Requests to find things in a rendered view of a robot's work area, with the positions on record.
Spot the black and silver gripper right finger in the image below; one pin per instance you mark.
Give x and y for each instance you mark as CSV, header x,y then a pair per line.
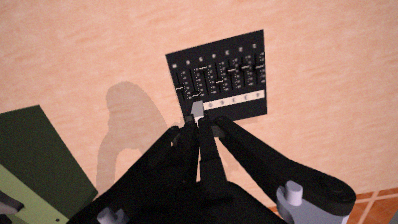
x,y
302,195

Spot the black lighting desk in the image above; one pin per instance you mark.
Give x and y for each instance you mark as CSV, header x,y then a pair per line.
x,y
198,74

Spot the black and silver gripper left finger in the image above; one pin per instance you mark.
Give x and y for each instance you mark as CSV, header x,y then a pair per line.
x,y
139,183

